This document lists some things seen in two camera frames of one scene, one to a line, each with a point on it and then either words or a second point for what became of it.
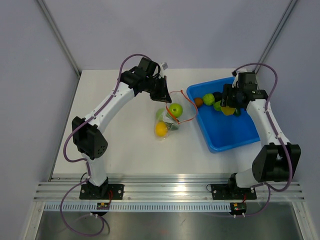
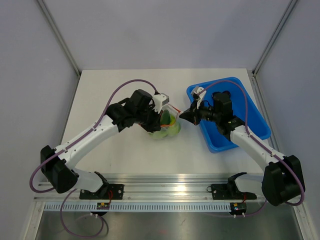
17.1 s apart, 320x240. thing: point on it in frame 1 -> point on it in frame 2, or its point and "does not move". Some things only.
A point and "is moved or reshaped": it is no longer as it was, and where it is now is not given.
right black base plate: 232,192 does not move
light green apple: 176,109 -> 175,130
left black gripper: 163,94 -> 155,126
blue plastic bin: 222,131 does not move
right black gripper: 227,89 -> 189,115
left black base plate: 106,191 does not move
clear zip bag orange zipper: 179,108 is moved or reshaped
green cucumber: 237,112 -> 165,118
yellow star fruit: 228,110 is moved or reshaped
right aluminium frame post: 275,35 does not move
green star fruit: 217,106 is moved or reshaped
